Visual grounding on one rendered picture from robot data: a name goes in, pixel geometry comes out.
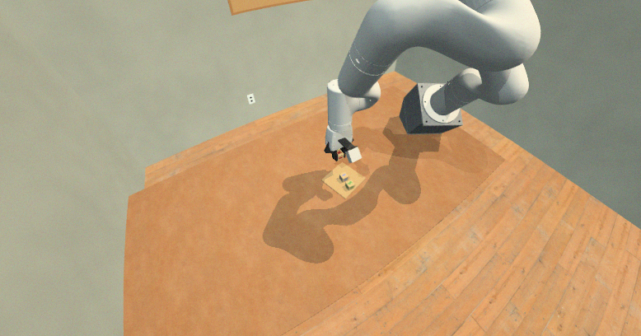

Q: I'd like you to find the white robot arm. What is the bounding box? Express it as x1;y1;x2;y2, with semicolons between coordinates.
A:
327;0;540;131

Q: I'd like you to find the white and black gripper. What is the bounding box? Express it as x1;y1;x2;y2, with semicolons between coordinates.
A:
324;125;353;161

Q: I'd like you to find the tan flat mat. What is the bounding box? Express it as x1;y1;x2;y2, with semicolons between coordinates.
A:
322;162;366;199

